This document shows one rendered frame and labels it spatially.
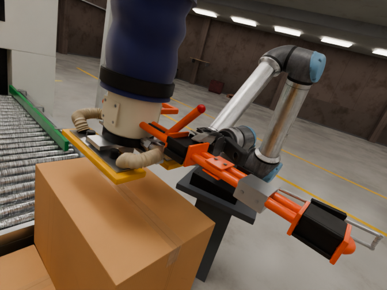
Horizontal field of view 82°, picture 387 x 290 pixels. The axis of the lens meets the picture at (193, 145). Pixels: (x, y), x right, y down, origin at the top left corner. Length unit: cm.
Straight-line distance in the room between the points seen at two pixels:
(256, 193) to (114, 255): 41
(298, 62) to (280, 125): 30
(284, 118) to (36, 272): 126
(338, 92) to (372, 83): 150
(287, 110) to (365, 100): 1374
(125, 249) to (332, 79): 1418
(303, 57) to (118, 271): 102
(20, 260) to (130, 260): 65
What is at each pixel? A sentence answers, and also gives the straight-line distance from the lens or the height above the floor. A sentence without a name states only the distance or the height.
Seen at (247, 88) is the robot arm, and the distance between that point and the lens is 103.
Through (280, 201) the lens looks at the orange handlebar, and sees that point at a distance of 52.
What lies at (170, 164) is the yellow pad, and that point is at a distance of 74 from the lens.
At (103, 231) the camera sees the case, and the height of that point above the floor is 94.
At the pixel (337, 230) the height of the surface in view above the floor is 126.
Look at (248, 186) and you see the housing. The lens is 49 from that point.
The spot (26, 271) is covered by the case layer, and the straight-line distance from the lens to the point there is 119.
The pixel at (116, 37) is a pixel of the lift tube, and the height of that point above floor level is 146.
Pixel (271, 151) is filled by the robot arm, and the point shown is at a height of 112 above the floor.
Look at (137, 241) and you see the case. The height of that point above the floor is 94.
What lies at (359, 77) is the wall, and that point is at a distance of 1474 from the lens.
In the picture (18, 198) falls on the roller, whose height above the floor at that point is 54.
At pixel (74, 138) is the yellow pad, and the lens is 81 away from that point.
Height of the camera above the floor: 146
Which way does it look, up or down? 20 degrees down
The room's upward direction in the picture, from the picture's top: 16 degrees clockwise
